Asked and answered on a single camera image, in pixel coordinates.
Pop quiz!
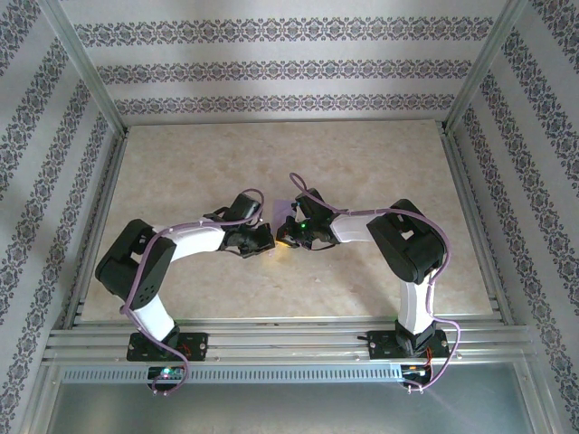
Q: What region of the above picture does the aluminium left side rail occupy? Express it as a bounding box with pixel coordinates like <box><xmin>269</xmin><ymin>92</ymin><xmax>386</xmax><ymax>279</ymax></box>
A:
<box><xmin>62</xmin><ymin>128</ymin><xmax>130</xmax><ymax>329</ymax></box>

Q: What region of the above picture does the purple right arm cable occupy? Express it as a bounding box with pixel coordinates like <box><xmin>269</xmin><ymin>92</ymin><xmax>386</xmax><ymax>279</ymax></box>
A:
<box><xmin>288</xmin><ymin>172</ymin><xmax>463</xmax><ymax>393</ymax></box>

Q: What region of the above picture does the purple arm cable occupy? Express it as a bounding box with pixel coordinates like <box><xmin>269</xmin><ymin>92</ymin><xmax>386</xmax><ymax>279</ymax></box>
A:
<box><xmin>288</xmin><ymin>172</ymin><xmax>463</xmax><ymax>393</ymax></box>
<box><xmin>119</xmin><ymin>188</ymin><xmax>267</xmax><ymax>397</ymax></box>

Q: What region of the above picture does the grey slotted cable duct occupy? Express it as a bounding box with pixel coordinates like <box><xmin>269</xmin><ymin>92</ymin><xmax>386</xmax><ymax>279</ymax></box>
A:
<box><xmin>61</xmin><ymin>364</ymin><xmax>403</xmax><ymax>384</ymax></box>

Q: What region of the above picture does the aluminium right side rail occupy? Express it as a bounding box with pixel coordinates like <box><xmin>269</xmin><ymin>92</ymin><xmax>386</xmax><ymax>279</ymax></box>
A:
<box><xmin>438</xmin><ymin>126</ymin><xmax>515</xmax><ymax>325</ymax></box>

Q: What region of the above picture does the purple paper sheet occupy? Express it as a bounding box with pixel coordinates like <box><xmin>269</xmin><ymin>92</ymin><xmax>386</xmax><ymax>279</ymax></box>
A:
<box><xmin>271</xmin><ymin>198</ymin><xmax>296</xmax><ymax>228</ymax></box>

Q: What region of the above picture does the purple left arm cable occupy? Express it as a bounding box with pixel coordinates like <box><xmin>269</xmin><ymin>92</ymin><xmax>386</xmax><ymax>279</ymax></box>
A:
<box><xmin>119</xmin><ymin>188</ymin><xmax>267</xmax><ymax>397</ymax></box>

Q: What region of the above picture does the aluminium frame post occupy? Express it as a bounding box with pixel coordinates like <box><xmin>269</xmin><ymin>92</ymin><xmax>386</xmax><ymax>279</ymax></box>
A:
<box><xmin>445</xmin><ymin>0</ymin><xmax>528</xmax><ymax>132</ymax></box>
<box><xmin>38</xmin><ymin>0</ymin><xmax>128</xmax><ymax>132</ymax></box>

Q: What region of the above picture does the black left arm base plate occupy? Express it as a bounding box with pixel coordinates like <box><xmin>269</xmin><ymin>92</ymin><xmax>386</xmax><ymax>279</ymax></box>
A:
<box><xmin>126</xmin><ymin>332</ymin><xmax>210</xmax><ymax>363</ymax></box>

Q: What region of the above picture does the aluminium cross rail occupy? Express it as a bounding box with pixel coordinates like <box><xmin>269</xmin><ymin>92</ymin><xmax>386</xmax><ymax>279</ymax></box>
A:
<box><xmin>43</xmin><ymin>320</ymin><xmax>536</xmax><ymax>365</ymax></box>

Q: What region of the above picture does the controller board with red wires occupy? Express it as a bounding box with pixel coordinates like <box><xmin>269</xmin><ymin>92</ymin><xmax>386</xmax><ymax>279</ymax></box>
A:
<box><xmin>400</xmin><ymin>363</ymin><xmax>434</xmax><ymax>380</ymax></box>

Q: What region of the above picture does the aluminium left frame post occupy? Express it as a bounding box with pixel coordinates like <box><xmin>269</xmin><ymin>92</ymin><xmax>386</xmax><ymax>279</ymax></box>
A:
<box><xmin>38</xmin><ymin>0</ymin><xmax>128</xmax><ymax>132</ymax></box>

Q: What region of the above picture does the aluminium right frame post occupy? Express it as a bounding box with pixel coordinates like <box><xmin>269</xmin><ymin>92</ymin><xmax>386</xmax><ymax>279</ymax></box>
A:
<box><xmin>445</xmin><ymin>0</ymin><xmax>528</xmax><ymax>132</ymax></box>

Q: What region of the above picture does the controller board with green light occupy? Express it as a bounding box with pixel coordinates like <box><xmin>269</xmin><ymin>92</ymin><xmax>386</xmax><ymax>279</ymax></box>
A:
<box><xmin>147</xmin><ymin>365</ymin><xmax>185</xmax><ymax>381</ymax></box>

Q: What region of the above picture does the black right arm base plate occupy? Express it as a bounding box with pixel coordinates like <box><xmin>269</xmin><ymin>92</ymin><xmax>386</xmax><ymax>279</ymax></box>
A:
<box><xmin>368</xmin><ymin>329</ymin><xmax>451</xmax><ymax>362</ymax></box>

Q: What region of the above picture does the grey metal panel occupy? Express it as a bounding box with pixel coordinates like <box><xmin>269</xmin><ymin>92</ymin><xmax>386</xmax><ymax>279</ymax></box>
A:
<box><xmin>44</xmin><ymin>382</ymin><xmax>536</xmax><ymax>434</ymax></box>

